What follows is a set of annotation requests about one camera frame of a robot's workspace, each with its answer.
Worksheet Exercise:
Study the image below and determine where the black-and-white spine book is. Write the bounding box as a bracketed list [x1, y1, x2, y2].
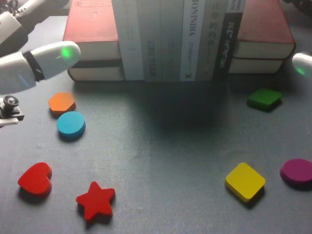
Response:
[212, 0, 246, 80]

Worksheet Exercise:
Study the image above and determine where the Fashion India white book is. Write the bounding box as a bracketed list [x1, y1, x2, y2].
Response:
[179, 0, 204, 82]

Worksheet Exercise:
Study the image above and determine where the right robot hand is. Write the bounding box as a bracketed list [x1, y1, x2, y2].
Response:
[284, 0, 312, 80]

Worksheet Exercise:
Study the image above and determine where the red hardcover book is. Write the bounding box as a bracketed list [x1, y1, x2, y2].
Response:
[233, 0, 297, 60]
[62, 0, 122, 60]

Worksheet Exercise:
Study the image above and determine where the dark-cover hardcover book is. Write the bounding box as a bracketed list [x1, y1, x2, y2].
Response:
[228, 58, 285, 75]
[67, 59, 127, 82]

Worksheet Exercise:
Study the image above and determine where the magenta round block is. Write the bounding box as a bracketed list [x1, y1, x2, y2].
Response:
[279, 158, 312, 188]

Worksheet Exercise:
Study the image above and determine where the red star block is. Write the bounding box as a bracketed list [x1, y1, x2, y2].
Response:
[76, 181, 116, 225]

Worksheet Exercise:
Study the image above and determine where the green square block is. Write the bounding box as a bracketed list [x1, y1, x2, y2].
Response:
[247, 87, 283, 110]

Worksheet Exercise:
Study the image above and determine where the grey table cloth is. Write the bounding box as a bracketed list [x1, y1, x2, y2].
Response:
[0, 9, 312, 234]

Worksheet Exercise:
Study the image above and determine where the grey plain-spine book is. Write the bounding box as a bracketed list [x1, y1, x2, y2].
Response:
[159, 0, 184, 83]

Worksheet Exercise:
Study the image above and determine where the blue round block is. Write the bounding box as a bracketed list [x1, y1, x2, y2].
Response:
[56, 111, 86, 140]

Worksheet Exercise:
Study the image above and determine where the yellow square block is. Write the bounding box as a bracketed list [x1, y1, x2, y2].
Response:
[224, 162, 266, 203]

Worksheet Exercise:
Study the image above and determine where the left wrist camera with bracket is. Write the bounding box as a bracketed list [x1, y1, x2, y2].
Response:
[0, 95, 25, 128]

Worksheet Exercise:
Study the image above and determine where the grey book with Chinese text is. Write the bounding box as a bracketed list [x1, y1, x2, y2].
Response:
[195, 0, 230, 82]

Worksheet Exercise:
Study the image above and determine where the red heart block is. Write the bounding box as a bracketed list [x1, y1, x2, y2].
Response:
[17, 162, 53, 197]

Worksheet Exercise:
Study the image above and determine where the orange hexagon block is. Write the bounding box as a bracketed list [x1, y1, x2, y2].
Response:
[48, 92, 77, 117]

